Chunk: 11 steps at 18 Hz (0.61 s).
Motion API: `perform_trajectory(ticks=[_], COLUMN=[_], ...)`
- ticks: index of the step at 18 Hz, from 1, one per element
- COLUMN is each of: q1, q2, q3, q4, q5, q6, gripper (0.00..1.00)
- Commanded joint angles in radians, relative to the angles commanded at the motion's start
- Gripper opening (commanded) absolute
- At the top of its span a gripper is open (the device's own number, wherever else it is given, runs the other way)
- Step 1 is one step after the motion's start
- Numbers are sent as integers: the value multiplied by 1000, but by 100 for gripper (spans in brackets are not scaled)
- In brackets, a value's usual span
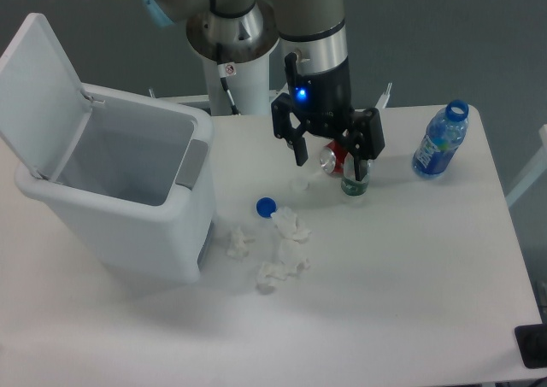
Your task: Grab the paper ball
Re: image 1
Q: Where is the crushed red soda can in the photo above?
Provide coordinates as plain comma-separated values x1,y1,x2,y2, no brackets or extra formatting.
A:
319,140,350,177

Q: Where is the blue plastic drink bottle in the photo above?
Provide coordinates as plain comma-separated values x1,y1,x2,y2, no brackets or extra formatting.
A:
412,99,469,179

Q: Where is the white open trash bin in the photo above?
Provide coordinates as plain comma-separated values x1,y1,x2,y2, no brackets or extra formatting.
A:
1,13,216,284

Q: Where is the white frame at right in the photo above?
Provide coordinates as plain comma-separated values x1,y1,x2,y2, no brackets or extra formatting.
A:
505,125,546,208

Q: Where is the white paper ball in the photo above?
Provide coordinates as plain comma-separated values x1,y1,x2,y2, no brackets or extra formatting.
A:
226,226,255,260
271,207,311,243
256,261,289,295
277,238,310,277

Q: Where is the blue bottle cap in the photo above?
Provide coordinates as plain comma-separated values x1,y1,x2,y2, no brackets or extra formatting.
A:
256,196,277,219

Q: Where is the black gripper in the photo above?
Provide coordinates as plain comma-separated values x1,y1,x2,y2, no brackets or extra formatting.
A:
271,52,385,180

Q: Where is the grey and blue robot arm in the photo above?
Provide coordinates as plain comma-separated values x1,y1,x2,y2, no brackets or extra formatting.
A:
144,0,385,181

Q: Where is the black device at edge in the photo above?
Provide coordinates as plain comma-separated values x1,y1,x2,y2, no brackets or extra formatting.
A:
515,324,546,369

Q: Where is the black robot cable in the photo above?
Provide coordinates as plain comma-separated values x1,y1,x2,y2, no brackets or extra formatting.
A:
215,43,241,116

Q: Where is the clear green-label water bottle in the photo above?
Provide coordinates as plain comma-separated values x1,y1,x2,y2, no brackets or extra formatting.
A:
341,154,371,203

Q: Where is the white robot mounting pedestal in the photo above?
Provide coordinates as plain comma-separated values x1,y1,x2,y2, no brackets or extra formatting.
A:
202,56,270,116

